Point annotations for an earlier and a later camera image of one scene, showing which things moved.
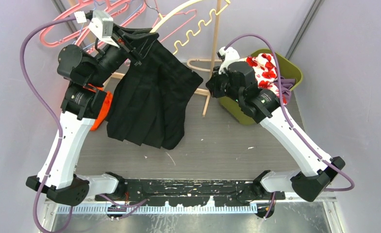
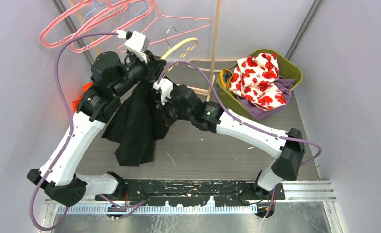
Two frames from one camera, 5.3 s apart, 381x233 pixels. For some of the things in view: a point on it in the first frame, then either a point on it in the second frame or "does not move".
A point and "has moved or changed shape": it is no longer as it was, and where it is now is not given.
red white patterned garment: (265, 69) does not move
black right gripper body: (220, 85) to (168, 111)
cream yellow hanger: (190, 3) to (189, 49)
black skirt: (149, 102) has moved or changed shape
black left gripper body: (126, 50) to (140, 69)
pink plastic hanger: (108, 9) to (117, 5)
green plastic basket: (287, 69) does not move
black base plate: (156, 191) does not move
